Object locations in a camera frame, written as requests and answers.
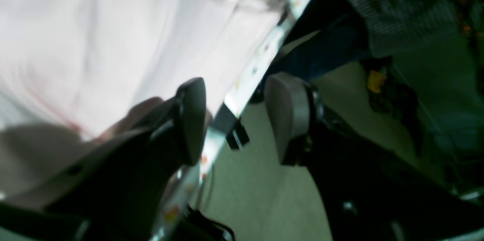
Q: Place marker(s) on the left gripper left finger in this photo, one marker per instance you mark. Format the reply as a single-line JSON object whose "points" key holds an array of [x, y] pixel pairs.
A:
{"points": [[115, 193]]}

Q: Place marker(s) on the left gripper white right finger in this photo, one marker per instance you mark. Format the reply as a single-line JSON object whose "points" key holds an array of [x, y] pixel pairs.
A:
{"points": [[369, 194]]}

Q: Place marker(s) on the pink T-shirt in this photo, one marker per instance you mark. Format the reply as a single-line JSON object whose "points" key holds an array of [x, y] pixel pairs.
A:
{"points": [[71, 70]]}

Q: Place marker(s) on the person in dark clothes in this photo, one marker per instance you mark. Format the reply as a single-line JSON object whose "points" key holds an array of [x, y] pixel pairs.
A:
{"points": [[345, 31]]}

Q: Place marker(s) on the terrazzo patterned tablecloth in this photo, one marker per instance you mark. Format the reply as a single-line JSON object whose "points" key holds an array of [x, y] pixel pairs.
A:
{"points": [[266, 40]]}

